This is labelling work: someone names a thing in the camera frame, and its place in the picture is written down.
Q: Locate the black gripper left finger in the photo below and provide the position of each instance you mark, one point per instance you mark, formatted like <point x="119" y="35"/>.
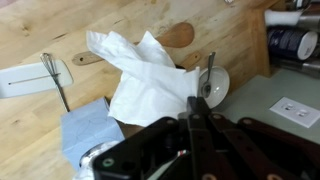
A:
<point x="150" y="150"/>

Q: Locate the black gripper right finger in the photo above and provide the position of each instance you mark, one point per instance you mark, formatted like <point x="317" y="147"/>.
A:
<point x="253" y="150"/>

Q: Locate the white tissue sheet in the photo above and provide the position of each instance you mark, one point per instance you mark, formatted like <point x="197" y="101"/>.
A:
<point x="150" y="86"/>

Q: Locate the blue tissue box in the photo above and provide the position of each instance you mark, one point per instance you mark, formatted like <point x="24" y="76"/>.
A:
<point x="90" y="133"/>

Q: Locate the small white bowl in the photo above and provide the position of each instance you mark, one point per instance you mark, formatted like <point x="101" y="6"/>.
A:
<point x="218" y="83"/>

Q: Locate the metal teaspoon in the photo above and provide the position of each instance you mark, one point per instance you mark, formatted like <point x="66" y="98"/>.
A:
<point x="208" y="80"/>

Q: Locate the steel pepper mill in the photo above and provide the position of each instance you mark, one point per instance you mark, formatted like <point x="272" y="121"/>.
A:
<point x="300" y="67"/>

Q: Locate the wooden condiment tray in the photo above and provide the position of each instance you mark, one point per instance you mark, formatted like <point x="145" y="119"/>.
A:
<point x="259" y="43"/>

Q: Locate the dark can white lid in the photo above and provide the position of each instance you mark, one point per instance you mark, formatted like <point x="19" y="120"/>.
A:
<point x="288" y="42"/>

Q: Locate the small metal whisk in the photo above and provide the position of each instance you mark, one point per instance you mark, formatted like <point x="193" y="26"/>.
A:
<point x="56" y="78"/>

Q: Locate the wooden spoon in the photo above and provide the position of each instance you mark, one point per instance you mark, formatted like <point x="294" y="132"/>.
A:
<point x="178" y="35"/>

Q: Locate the steel and white grinder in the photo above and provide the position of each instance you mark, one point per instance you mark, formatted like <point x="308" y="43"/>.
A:
<point x="281" y="17"/>

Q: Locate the white wall outlet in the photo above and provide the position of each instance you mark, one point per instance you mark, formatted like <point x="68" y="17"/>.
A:
<point x="296" y="111"/>

